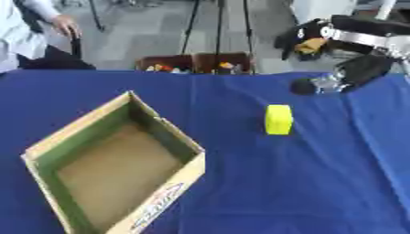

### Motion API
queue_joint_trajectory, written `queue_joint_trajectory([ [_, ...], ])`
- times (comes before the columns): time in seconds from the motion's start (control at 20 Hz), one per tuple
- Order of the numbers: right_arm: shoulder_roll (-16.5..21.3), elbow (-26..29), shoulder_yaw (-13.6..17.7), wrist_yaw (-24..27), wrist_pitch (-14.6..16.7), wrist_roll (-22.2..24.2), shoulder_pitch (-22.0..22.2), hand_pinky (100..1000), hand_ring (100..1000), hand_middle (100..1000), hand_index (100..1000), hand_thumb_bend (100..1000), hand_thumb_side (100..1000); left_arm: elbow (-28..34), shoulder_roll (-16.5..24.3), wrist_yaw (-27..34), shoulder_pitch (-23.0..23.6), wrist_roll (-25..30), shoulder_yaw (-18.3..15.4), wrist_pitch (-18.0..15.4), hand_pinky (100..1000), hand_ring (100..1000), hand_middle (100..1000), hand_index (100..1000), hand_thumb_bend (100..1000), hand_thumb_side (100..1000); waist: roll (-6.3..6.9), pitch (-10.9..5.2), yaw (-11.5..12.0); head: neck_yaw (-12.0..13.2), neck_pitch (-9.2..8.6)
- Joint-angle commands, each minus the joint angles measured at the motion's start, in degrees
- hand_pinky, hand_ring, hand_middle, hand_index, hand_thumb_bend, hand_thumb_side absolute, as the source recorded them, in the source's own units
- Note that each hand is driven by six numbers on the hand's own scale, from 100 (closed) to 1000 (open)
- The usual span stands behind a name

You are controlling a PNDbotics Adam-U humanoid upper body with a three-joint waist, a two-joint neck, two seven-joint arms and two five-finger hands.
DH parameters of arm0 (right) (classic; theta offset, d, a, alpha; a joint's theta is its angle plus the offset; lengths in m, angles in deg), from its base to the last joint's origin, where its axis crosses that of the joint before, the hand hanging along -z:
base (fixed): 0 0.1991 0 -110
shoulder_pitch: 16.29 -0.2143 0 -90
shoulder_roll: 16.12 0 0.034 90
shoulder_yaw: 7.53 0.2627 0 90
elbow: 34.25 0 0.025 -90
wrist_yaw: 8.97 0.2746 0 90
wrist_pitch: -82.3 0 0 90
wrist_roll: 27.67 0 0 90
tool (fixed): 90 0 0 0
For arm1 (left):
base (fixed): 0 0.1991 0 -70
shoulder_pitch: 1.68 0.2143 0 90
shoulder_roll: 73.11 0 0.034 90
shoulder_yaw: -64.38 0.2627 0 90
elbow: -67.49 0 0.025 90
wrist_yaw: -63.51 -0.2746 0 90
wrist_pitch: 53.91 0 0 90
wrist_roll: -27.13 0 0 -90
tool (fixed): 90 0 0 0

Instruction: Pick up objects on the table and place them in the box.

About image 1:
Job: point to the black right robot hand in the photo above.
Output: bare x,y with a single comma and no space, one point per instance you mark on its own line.
363,70

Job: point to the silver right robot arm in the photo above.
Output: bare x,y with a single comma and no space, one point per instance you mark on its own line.
401,51

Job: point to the brown storage box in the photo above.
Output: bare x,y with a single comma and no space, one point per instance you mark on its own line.
213,59
170,61

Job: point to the cardboard box with green inside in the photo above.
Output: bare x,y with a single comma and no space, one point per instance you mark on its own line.
114,170

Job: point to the orange toy piece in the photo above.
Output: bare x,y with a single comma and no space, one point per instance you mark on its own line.
311,45

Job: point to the yellow block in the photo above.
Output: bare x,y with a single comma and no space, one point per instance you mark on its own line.
278,119

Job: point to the black tripod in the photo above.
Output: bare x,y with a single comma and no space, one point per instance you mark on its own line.
219,27

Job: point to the thin black stand leg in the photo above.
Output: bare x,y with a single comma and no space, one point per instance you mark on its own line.
96,15

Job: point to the person's hand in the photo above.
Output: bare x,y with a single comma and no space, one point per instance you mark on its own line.
66,25

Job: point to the person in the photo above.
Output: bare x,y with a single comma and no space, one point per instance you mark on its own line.
21,33

